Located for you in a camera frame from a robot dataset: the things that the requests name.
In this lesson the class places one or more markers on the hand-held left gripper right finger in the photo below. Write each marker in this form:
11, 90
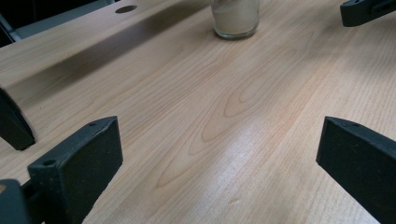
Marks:
361, 161

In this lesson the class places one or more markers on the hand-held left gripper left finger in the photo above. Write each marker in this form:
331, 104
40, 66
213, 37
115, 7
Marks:
81, 161

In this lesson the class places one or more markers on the black metal stand leg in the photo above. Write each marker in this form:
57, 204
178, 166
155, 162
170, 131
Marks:
14, 127

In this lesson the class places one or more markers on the glass jar with white contents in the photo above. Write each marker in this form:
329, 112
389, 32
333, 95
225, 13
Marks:
235, 18

